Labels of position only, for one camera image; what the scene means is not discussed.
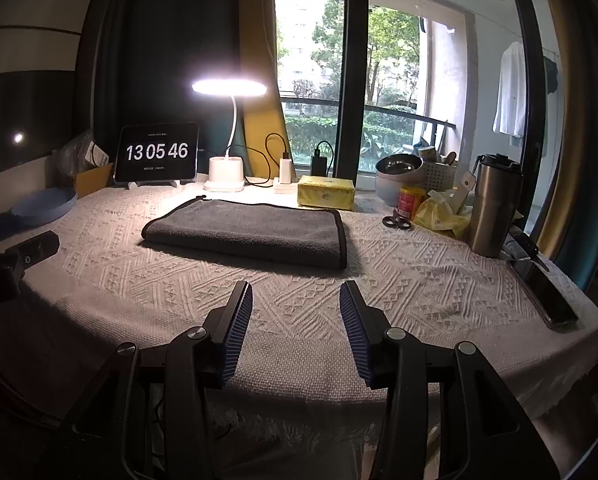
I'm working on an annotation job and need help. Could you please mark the dark green curtain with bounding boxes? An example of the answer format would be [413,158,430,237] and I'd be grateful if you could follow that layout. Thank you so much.
[77,0,245,161]

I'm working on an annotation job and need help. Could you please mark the white desk lamp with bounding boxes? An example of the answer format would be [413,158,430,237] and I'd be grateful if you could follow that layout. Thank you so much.
[191,77,268,193]

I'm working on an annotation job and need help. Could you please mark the white textured tablecloth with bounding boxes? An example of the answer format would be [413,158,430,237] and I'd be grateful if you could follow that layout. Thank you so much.
[0,180,598,421]

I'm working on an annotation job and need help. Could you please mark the yellow curtain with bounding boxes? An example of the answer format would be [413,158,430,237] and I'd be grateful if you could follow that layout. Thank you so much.
[239,0,292,183]

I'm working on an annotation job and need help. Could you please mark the black smartphone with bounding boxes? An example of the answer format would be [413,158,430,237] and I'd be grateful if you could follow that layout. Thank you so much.
[508,258,579,331]

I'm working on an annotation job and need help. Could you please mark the clear plastic bag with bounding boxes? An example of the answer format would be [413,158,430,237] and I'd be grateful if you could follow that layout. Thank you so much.
[54,130,111,186]

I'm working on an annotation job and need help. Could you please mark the red and yellow can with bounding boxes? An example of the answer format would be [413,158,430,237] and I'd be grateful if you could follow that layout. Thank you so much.
[399,185,426,219]

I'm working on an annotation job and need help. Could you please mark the yellow tissue pack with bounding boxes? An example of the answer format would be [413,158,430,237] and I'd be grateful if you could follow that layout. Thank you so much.
[297,175,356,209]

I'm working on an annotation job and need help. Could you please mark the black charger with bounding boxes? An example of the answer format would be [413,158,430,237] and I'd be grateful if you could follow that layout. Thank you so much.
[311,141,336,178]

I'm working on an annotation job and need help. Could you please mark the white perforated basket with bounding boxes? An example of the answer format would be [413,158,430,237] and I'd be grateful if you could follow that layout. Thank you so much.
[421,159,458,196]

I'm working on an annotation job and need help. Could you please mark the steel bowl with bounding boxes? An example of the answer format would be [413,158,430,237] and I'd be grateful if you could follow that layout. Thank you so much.
[375,154,426,207]

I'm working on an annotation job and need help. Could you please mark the grey towel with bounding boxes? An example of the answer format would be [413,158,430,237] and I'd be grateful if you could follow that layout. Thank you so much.
[140,195,349,271]

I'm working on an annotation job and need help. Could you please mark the cardboard box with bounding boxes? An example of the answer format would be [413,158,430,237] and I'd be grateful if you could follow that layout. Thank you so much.
[74,162,116,199]

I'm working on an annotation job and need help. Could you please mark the tablet clock on stand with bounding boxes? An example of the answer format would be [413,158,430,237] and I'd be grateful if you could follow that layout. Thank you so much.
[113,122,200,192]

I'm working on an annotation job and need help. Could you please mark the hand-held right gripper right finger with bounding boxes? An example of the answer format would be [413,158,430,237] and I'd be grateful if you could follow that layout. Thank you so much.
[339,280,562,480]

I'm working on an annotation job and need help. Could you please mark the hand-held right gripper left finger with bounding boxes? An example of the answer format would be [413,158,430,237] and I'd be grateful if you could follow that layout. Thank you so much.
[65,280,254,480]

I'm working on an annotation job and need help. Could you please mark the steel travel tumbler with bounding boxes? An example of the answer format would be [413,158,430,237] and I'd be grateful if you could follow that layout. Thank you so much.
[467,153,524,258]

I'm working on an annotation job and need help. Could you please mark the blue round plate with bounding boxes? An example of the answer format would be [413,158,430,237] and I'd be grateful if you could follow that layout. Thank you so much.
[10,187,78,225]

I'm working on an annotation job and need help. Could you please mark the black scissors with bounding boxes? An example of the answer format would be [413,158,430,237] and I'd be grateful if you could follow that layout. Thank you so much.
[381,211,413,231]

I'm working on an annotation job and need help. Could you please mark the yellow plastic bag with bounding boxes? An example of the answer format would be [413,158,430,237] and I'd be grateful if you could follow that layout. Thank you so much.
[413,190,474,240]

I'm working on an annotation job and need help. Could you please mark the white hanging shirt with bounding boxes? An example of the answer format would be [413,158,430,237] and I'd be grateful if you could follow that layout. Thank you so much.
[492,41,527,138]

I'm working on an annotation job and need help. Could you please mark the white charger with cable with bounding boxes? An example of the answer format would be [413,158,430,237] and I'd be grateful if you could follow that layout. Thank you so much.
[249,133,297,195]

